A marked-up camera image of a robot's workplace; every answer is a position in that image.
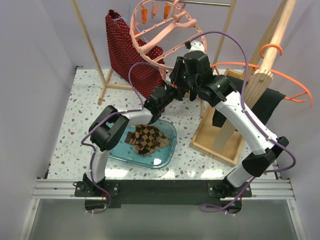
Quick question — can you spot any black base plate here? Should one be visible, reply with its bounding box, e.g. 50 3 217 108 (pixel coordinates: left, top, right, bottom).
74 179 251 213

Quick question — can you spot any light blue hanger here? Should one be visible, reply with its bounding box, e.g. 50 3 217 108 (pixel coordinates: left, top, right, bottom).
113 0 141 34

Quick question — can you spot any purple cable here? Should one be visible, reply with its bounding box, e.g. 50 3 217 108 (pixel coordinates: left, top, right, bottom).
80 61 163 215
184 30 297 214

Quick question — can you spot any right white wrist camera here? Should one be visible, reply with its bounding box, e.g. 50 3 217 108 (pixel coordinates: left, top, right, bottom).
184 40 206 53

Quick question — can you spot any beige brown argyle sock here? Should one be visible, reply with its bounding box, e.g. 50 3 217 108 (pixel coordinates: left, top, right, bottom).
133 131 170 156

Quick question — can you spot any black multicolour argyle sock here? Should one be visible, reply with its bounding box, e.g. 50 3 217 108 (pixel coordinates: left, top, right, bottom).
189 86 198 102

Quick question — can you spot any pink round clip hanger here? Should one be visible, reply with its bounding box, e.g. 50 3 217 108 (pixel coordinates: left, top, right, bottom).
129 0 203 80

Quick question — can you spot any aluminium rail frame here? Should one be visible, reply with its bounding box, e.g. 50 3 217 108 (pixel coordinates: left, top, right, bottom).
19 160 297 240

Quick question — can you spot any orange plastic hanger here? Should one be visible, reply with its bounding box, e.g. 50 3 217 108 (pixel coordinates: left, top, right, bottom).
211 43 314 108

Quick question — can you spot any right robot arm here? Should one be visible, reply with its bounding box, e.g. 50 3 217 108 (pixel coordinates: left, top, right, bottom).
169 50 289 197

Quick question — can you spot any red polka dot garment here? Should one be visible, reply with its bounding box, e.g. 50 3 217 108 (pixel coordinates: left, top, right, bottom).
105 9 165 98

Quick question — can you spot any black garment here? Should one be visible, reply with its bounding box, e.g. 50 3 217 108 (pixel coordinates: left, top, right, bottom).
212 88 286 128

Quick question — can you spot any blue transparent plastic basin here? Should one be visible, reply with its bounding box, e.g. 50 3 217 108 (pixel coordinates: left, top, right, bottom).
109 119 177 169

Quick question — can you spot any wooden clothes rack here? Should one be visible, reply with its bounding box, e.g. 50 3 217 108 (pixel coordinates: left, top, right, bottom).
72 0 299 167

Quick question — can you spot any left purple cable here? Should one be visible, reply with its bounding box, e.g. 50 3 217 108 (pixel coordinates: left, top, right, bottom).
80 61 163 215

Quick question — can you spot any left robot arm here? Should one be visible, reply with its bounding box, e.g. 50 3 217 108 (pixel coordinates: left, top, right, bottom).
81 85 187 196

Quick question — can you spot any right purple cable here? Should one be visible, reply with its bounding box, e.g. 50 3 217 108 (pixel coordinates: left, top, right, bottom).
184 30 297 214

